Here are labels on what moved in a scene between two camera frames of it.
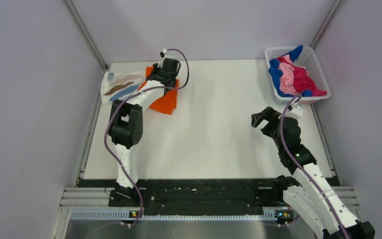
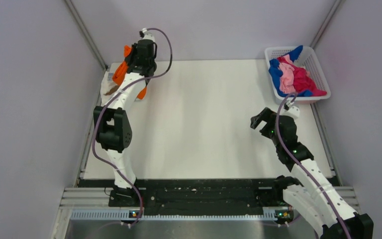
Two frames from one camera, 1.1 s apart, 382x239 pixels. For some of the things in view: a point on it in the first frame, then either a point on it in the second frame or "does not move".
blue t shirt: (275, 68) does not move
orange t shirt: (167, 103) -> (121, 71)
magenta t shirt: (303, 80) does not move
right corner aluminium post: (329, 17) does not move
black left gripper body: (155, 69) -> (131, 58)
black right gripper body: (273, 116) does not move
